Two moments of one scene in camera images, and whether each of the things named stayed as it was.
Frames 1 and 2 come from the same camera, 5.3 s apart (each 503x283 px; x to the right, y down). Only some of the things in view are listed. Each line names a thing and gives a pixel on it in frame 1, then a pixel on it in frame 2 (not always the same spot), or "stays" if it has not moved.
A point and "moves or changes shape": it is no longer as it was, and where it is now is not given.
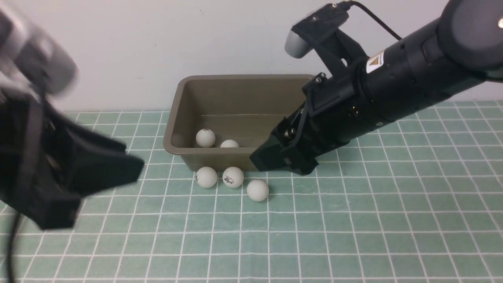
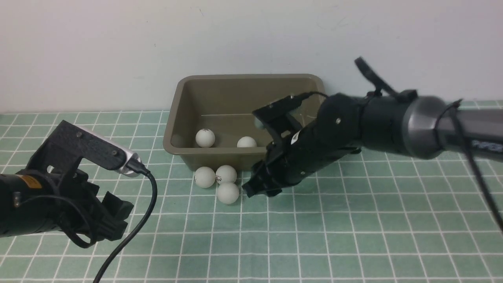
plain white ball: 257,190 moves or changes shape
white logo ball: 206,177 stays
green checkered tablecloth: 419,201 stays
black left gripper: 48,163 -> 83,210
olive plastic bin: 242,111 stays
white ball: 229,143 -> 246,142
